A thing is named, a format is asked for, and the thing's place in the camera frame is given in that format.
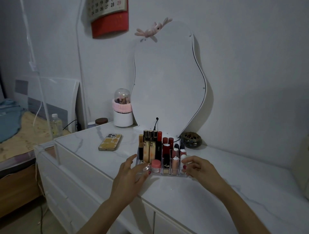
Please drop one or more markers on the person's right forearm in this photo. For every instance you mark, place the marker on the person's right forearm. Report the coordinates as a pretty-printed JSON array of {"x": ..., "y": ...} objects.
[{"x": 236, "y": 207}]

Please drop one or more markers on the red and white wall calendar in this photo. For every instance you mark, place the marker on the red and white wall calendar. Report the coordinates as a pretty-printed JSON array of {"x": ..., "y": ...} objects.
[{"x": 108, "y": 21}]

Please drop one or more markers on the pink fluffy headband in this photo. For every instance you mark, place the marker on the pink fluffy headband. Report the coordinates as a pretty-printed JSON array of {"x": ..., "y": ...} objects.
[{"x": 122, "y": 106}]

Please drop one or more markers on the wooden bed frame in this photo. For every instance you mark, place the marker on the wooden bed frame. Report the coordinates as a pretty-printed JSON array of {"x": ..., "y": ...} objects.
[{"x": 17, "y": 190}]

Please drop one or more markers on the person's left forearm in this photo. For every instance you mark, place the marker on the person's left forearm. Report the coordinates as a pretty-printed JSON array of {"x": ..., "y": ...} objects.
[{"x": 106, "y": 214}]

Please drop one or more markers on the wavy white vanity mirror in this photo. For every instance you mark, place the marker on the wavy white vanity mirror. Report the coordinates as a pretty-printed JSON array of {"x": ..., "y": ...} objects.
[{"x": 166, "y": 79}]

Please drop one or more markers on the small pink cream jar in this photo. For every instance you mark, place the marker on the small pink cream jar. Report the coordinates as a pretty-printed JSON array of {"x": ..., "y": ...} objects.
[{"x": 156, "y": 166}]

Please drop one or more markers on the yellow bed mat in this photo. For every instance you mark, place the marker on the yellow bed mat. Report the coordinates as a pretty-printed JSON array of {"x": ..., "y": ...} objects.
[{"x": 26, "y": 137}]

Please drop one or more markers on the jar with brown lid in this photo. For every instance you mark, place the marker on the jar with brown lid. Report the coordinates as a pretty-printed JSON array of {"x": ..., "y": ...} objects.
[{"x": 101, "y": 121}]

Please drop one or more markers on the makeup brushes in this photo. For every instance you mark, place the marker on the makeup brushes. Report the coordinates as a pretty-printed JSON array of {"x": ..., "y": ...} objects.
[{"x": 121, "y": 99}]

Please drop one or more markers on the clear plastic water bottle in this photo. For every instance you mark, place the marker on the clear plastic water bottle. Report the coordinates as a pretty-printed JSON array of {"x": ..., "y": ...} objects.
[{"x": 56, "y": 125}]

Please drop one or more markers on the group of lipstick tubes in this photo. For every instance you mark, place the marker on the group of lipstick tubes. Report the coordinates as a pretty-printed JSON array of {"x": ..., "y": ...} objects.
[{"x": 152, "y": 149}]

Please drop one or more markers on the phone with yellow case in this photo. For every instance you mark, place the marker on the phone with yellow case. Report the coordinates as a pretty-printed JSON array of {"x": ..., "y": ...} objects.
[{"x": 110, "y": 142}]

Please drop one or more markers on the person's left thumb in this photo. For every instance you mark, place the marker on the person's left thumb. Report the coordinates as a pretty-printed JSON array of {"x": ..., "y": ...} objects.
[{"x": 144, "y": 176}]

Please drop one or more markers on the bronze round incense burner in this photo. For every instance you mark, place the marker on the bronze round incense burner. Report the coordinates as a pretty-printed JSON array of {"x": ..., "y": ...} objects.
[{"x": 191, "y": 140}]

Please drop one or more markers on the clear acrylic cosmetics organizer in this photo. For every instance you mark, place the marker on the clear acrylic cosmetics organizer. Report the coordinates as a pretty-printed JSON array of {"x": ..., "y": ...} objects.
[{"x": 177, "y": 172}]

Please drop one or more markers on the white dresser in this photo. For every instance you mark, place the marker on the white dresser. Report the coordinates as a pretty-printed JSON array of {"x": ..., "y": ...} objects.
[{"x": 77, "y": 188}]

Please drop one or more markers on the small clear jar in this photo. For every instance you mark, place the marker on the small clear jar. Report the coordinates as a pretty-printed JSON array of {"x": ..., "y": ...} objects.
[{"x": 91, "y": 124}]

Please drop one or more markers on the person's right thumb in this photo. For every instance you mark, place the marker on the person's right thumb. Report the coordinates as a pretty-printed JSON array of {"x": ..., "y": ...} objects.
[{"x": 187, "y": 173}]

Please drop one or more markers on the blue blanket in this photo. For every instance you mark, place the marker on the blue blanket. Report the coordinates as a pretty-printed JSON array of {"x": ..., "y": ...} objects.
[{"x": 9, "y": 120}]

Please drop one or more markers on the person's left hand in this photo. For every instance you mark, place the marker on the person's left hand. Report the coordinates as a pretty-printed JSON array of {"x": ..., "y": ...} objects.
[{"x": 125, "y": 183}]

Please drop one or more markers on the white brush holder clear dome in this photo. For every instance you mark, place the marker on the white brush holder clear dome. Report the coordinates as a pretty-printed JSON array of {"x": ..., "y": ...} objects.
[{"x": 123, "y": 119}]

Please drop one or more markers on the person's right hand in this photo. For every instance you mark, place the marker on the person's right hand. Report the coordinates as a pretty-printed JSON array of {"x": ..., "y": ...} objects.
[{"x": 205, "y": 173}]

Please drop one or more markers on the white and grey headboard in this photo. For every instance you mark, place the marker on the white and grey headboard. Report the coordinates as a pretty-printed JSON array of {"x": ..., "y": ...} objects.
[{"x": 65, "y": 96}]

